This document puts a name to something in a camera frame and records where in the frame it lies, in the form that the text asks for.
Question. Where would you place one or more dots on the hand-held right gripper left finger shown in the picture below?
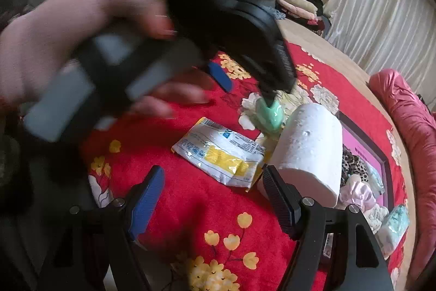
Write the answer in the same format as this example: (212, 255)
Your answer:
(146, 209)

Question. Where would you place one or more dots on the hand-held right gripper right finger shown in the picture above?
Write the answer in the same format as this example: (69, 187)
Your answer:
(279, 205)

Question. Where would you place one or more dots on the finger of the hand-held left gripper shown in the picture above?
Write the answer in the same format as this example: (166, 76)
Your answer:
(270, 98)
(219, 76)

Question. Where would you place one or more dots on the mint green sponge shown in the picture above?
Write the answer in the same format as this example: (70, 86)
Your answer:
(270, 117)

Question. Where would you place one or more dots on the white yellow packet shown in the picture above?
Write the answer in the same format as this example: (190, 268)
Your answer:
(221, 154)

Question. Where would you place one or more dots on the plush bunny toy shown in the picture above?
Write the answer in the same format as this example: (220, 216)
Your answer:
(354, 194)

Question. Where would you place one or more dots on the leopard print scrunchie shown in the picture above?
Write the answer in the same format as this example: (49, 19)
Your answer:
(354, 168)

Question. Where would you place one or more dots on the white floral scrunchie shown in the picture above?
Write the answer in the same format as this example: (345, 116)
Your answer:
(376, 216)

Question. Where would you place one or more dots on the dark shallow box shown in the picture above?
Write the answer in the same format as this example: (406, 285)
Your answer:
(374, 149)

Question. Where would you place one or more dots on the pale green tissue packet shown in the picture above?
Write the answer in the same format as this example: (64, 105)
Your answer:
(395, 226)

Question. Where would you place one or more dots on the person's left hand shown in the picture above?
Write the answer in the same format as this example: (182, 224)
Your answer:
(51, 49)

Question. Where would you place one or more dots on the red floral blanket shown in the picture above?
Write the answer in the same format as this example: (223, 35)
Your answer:
(190, 209)

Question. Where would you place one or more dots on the white toilet paper roll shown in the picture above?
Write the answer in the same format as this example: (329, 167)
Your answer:
(306, 147)

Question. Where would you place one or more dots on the blue knitted cloth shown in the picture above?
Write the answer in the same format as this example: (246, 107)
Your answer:
(279, 15)

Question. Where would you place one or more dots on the tan bed sheet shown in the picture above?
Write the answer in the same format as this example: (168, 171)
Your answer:
(340, 49)

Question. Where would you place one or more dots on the pile of folded clothes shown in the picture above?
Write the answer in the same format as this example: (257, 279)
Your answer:
(299, 8)

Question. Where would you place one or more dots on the pink book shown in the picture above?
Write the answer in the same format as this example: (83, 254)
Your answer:
(357, 144)

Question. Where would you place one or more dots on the white curtain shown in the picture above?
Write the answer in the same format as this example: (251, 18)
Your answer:
(381, 11)

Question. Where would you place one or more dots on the pink quilt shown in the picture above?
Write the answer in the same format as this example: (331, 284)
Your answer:
(419, 141)

